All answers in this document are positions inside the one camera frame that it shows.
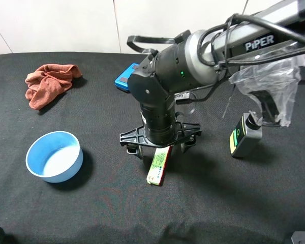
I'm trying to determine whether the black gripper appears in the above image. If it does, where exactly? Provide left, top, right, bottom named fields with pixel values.
left=119, top=101, right=201, bottom=160

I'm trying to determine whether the long white green box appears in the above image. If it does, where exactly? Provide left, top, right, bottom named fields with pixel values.
left=146, top=146, right=172, bottom=186

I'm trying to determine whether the black silver Piper robot arm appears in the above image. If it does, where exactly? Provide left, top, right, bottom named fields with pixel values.
left=119, top=1, right=305, bottom=158

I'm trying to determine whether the clear plastic wrap on arm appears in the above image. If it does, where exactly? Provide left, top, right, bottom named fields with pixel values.
left=229, top=55, right=305, bottom=127

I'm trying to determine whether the blue whiteboard eraser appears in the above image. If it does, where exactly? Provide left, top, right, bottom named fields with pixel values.
left=114, top=63, right=139, bottom=93

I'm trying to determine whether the grey pump dispenser bottle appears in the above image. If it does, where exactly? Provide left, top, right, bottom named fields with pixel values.
left=229, top=113, right=262, bottom=158

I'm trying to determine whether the black tablecloth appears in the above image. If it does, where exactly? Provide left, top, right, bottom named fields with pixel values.
left=0, top=52, right=305, bottom=243

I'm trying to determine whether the light blue bowl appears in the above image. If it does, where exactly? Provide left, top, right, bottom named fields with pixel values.
left=25, top=131, right=83, bottom=183

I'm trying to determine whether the rust brown crumpled cloth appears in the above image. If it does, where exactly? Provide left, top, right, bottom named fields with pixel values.
left=25, top=64, right=82, bottom=110

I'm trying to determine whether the grey base at right corner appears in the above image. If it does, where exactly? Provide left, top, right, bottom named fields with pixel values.
left=291, top=231, right=305, bottom=244

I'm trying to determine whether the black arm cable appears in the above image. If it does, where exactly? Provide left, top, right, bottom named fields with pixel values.
left=175, top=14, right=305, bottom=104

